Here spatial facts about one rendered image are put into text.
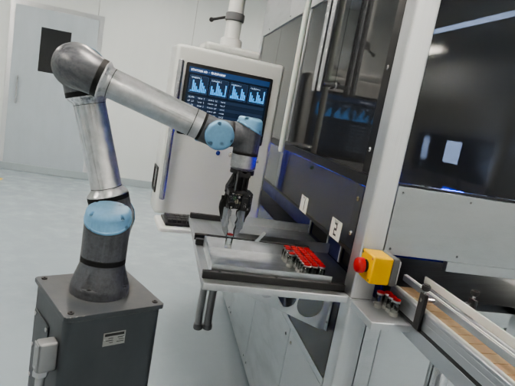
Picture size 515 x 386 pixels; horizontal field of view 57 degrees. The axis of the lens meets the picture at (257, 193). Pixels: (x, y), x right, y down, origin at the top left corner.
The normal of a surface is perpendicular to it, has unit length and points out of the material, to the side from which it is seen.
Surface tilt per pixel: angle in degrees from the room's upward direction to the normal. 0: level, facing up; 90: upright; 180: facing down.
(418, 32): 90
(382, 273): 90
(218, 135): 90
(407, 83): 90
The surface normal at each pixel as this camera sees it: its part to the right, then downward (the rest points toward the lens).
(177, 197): 0.31, 0.22
